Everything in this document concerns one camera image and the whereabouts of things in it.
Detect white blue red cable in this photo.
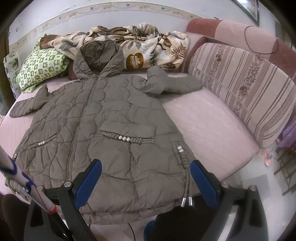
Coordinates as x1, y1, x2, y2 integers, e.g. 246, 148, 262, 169
0, 144, 58, 215

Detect leaf print fleece blanket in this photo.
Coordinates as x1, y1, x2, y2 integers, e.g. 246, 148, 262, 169
39, 23, 190, 69

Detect framed wall picture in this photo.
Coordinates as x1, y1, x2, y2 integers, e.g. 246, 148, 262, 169
233, 0, 260, 26

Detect olive quilted hooded jacket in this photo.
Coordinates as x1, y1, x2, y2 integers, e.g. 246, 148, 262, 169
10, 40, 202, 225

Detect striped floral cushion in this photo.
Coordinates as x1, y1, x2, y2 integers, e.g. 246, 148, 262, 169
188, 43, 295, 148

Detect floral fabric by wall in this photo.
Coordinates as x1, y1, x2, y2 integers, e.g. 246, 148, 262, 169
3, 49, 21, 99

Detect pink red padded headboard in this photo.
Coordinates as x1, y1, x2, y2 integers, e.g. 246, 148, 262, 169
186, 18, 295, 81

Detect green white patterned pillow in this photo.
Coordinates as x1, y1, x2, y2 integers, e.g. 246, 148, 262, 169
16, 39, 70, 93

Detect black wire on headboard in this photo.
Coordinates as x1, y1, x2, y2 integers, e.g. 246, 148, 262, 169
244, 25, 279, 55

